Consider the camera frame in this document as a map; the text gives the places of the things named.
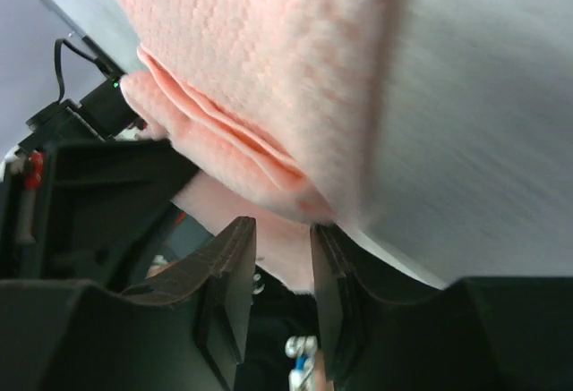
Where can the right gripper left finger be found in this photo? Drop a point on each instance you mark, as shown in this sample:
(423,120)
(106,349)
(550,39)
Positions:
(182,329)

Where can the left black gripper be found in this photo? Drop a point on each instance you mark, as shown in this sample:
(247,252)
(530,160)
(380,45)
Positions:
(79,200)

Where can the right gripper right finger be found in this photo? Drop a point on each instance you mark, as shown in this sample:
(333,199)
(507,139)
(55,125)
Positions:
(383,330)

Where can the pink towel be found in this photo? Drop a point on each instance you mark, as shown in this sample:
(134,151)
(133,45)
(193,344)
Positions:
(278,102)

